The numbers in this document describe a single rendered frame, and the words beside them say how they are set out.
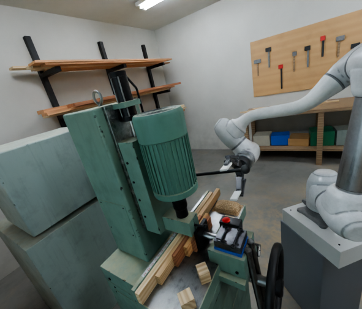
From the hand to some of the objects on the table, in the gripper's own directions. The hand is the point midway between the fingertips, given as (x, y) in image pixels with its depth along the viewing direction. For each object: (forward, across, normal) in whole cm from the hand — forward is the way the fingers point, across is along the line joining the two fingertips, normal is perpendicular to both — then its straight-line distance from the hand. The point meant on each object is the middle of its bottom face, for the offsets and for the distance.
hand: (229, 184), depth 77 cm
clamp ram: (+13, -20, -10) cm, 26 cm away
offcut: (+36, -21, -8) cm, 43 cm away
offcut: (+26, -21, -7) cm, 35 cm away
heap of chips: (-12, -20, -12) cm, 26 cm away
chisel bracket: (+14, -14, -21) cm, 28 cm away
